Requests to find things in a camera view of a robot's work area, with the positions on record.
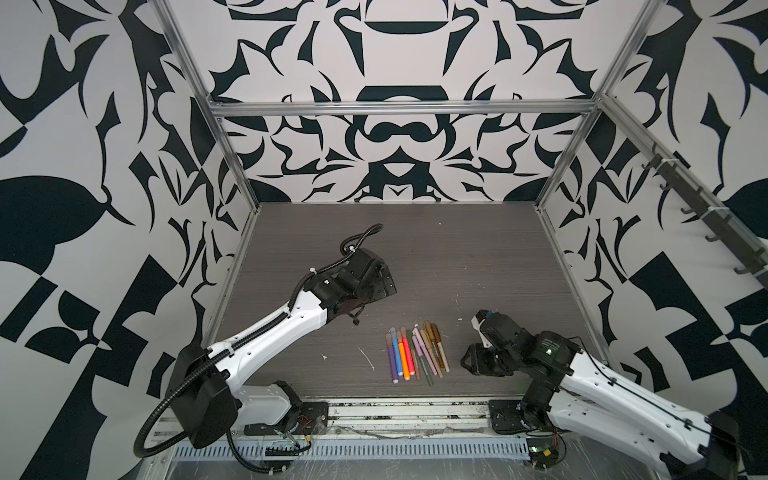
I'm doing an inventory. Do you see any ochre capped brown pen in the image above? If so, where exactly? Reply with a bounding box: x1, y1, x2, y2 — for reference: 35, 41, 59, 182
424, 322, 445, 372

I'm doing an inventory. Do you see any left black corrugated cable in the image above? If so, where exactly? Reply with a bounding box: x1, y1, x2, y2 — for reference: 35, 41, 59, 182
133, 223, 385, 475

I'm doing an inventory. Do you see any red marker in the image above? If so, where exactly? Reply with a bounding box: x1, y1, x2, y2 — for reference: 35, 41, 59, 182
400, 327, 415, 378

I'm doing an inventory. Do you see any blue marker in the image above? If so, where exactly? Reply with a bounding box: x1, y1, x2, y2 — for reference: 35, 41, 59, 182
389, 327, 404, 377

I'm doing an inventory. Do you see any tan pen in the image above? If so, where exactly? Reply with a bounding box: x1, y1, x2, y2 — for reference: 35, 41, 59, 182
421, 327, 443, 378

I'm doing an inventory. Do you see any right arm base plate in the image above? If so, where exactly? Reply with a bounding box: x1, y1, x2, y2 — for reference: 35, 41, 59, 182
488, 399, 540, 435

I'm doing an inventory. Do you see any aluminium front rail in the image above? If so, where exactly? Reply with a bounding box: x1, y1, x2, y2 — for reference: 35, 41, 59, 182
143, 395, 541, 442

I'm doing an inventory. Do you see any white slotted cable duct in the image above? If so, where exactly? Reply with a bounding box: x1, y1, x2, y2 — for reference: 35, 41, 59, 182
173, 437, 530, 461

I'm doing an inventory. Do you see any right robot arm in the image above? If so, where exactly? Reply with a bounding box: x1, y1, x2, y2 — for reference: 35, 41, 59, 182
461, 310, 741, 479

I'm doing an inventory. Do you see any black hook rail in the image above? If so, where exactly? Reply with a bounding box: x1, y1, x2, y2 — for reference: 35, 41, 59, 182
643, 142, 767, 290

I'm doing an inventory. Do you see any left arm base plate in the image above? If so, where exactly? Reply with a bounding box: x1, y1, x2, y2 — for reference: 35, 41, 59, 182
244, 401, 329, 436

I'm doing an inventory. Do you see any orange marker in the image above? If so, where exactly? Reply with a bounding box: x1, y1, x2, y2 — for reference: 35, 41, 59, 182
395, 330, 411, 381

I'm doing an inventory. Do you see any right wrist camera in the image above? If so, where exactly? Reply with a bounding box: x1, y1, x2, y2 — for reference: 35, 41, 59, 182
471, 310, 494, 335

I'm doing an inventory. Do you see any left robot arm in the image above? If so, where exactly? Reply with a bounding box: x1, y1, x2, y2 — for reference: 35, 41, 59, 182
168, 248, 397, 448

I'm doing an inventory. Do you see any green capped brown pen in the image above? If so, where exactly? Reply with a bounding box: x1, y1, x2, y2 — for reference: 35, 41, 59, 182
406, 329, 421, 380

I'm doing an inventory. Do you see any purple marker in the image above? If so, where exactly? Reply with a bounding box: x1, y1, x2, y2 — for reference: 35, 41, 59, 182
385, 333, 399, 384

